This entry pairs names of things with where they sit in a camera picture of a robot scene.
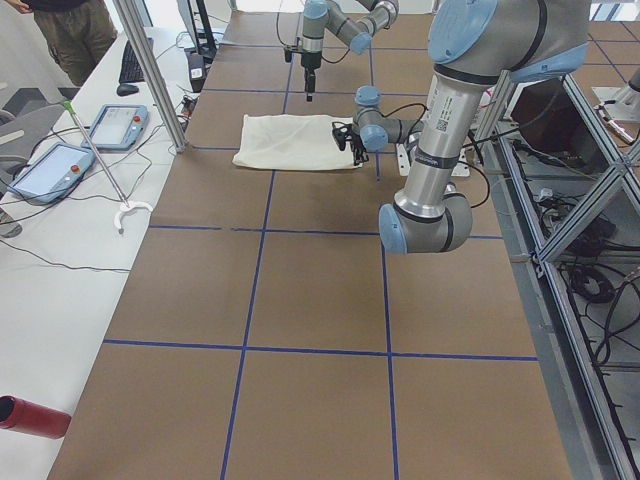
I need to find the near blue teach pendant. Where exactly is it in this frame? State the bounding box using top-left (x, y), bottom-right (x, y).
top-left (8, 142), bottom-right (96, 204)

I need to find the white hook reacher stick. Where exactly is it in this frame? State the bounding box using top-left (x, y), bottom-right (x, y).
top-left (62, 101), bottom-right (153, 235)

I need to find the red cylinder bottle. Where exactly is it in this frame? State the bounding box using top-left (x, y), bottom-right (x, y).
top-left (1, 395), bottom-right (71, 439)

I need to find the black computer mouse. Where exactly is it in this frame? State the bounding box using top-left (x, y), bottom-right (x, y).
top-left (116, 83), bottom-right (139, 97)

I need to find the seated person in black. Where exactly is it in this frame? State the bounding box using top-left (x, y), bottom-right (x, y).
top-left (6, 0), bottom-right (117, 87)

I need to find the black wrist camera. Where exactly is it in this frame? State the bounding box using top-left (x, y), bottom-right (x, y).
top-left (283, 44), bottom-right (303, 63)
top-left (331, 121), bottom-right (352, 151)

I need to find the far blue teach pendant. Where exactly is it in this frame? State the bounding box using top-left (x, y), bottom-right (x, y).
top-left (88, 104), bottom-right (149, 152)

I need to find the cream cat print t-shirt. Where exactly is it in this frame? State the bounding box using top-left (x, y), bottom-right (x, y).
top-left (232, 114), bottom-right (354, 171)

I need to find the aluminium frame post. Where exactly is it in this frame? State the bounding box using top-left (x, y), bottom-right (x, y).
top-left (113, 0), bottom-right (187, 153)

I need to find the blue teach pendant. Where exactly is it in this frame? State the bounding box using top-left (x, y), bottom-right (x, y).
top-left (88, 104), bottom-right (149, 152)
top-left (8, 142), bottom-right (96, 204)

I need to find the aluminium side frame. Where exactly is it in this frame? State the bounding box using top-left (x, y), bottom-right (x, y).
top-left (471, 62), bottom-right (639, 479)

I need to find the black keyboard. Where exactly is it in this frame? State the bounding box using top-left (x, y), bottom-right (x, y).
top-left (119, 41), bottom-right (145, 84)

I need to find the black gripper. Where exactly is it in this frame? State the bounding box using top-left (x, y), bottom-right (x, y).
top-left (349, 134), bottom-right (369, 167)
top-left (301, 50), bottom-right (321, 102)

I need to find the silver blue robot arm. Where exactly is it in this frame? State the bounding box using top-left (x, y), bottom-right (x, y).
top-left (353, 1), bottom-right (590, 254)
top-left (293, 0), bottom-right (399, 102)

